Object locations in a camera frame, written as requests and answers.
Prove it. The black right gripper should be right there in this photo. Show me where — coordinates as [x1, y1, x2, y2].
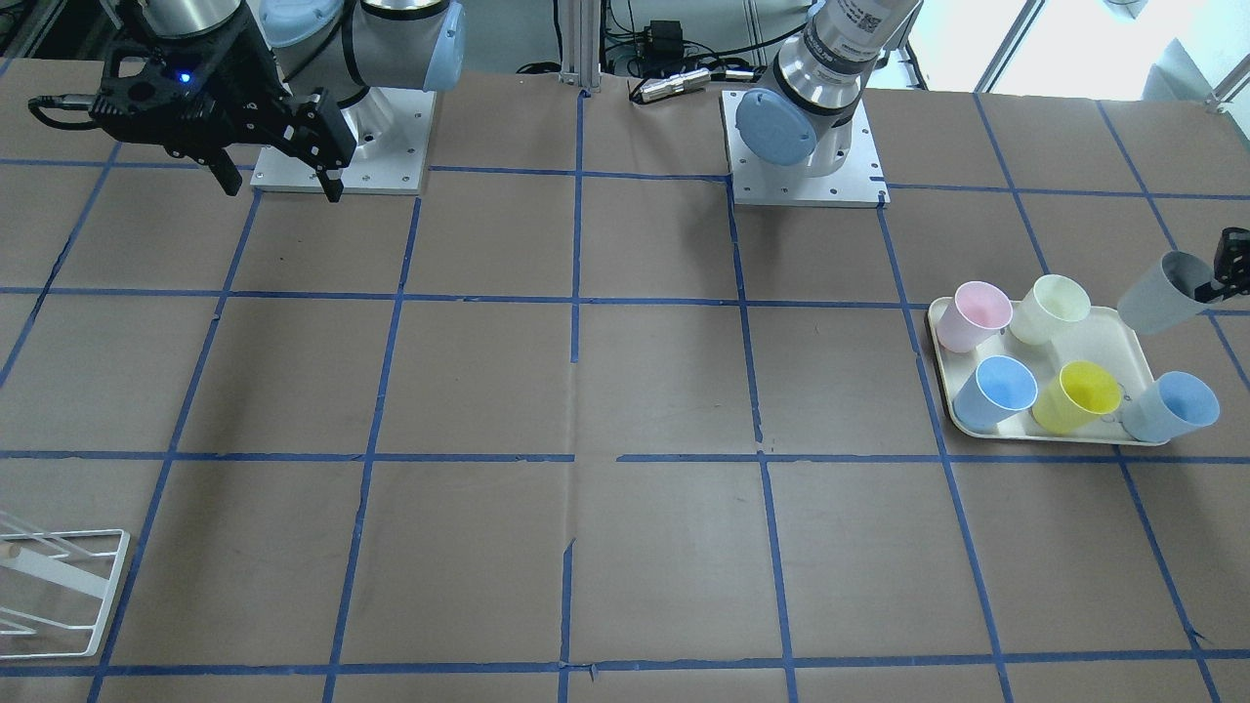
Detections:
[88, 20, 344, 203]

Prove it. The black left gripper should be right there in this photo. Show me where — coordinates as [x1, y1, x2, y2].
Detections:
[1213, 226, 1249, 299]

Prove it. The white ikea cup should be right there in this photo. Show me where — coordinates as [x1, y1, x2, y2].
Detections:
[1118, 251, 1224, 335]

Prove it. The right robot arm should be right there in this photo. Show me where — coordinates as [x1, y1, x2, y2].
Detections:
[83, 1, 466, 201]

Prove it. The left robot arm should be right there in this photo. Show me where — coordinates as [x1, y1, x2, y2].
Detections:
[723, 1, 1248, 206]

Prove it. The blue cup at tray end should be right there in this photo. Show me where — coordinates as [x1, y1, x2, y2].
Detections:
[1121, 372, 1223, 443]

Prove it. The pale green cup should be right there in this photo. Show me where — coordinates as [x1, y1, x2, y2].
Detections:
[1008, 274, 1091, 346]

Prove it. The yellow cup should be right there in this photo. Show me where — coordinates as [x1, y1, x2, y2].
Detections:
[1031, 360, 1123, 435]

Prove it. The blue cup near pink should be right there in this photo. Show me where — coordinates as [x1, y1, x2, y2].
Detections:
[953, 355, 1039, 433]

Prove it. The beige serving tray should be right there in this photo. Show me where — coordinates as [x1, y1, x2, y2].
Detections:
[926, 296, 1163, 447]

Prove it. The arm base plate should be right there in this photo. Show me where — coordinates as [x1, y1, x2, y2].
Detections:
[250, 88, 440, 196]
[723, 89, 893, 208]

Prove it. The white wire cup rack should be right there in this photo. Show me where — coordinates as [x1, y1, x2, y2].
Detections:
[1, 512, 131, 664]

